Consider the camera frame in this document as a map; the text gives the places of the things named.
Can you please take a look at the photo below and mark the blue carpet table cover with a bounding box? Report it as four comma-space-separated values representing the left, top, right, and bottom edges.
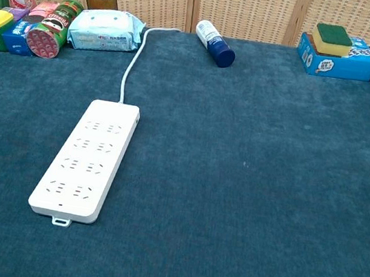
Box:
0, 1, 370, 277

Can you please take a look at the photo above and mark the white power strip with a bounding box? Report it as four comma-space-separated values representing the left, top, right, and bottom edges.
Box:
24, 90, 142, 237

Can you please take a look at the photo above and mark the white and blue spray can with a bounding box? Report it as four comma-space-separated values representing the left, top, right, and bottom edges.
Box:
190, 19, 241, 70

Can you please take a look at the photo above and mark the wet wipes pack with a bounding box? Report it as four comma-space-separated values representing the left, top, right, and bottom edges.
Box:
65, 3, 148, 59

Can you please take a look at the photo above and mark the green Pringles can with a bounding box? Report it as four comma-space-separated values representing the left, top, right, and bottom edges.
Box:
23, 0, 85, 63

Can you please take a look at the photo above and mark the blue cardboard box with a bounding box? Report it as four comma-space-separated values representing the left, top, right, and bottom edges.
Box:
294, 28, 370, 85

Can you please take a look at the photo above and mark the yellow and green sponge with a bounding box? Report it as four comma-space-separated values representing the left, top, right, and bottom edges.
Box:
309, 21, 356, 59

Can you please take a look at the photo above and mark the pink snack pack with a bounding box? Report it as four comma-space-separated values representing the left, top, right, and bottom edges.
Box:
28, 0, 60, 21

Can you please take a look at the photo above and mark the small blue snack box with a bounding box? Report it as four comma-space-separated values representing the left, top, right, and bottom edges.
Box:
0, 16, 39, 58

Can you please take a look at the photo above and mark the purple snack pack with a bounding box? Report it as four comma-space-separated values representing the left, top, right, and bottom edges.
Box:
0, 5, 31, 23

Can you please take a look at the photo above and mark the white power cable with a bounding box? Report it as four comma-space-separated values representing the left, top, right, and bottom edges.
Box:
117, 21, 182, 112

